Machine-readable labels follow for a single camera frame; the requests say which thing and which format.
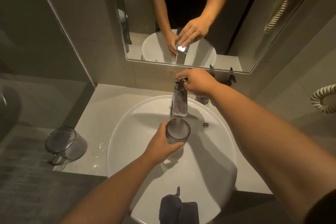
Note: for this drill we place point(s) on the person's right hand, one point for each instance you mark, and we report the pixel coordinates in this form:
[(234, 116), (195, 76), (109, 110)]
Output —
[(200, 82)]

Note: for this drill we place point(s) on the person's left hand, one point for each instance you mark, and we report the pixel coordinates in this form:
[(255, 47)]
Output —
[(157, 145)]

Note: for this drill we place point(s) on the person's right fingers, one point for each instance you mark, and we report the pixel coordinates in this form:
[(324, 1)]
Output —
[(183, 75)]

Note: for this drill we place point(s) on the person's left thumb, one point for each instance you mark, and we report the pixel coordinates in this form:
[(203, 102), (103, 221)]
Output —
[(175, 147)]

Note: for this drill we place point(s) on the ribbed grey glass cup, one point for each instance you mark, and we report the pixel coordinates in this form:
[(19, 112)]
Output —
[(179, 130)]

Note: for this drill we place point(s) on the chrome faucet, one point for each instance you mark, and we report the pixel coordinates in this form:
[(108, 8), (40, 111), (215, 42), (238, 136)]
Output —
[(180, 100)]

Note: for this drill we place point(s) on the person's right forearm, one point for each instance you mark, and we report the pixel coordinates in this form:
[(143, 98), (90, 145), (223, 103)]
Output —
[(265, 139)]

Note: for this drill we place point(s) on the person's left forearm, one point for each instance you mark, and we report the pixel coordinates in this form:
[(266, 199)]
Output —
[(115, 192)]

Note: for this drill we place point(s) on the white round sink basin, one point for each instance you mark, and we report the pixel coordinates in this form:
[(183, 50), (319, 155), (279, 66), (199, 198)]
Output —
[(204, 158)]

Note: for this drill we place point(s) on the dark folded towel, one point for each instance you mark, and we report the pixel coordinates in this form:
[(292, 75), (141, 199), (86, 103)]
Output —
[(178, 210)]

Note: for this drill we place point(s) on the glass partition panel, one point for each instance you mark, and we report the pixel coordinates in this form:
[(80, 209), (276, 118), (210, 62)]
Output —
[(39, 48)]

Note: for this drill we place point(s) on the black shirt sleeve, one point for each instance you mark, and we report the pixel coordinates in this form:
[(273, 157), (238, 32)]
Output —
[(322, 209)]

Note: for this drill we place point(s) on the black wall hook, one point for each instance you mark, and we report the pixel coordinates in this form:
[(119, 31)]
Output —
[(231, 79)]

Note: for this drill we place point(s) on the wall mirror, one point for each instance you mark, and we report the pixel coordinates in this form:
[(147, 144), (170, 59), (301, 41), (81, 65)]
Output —
[(236, 21)]

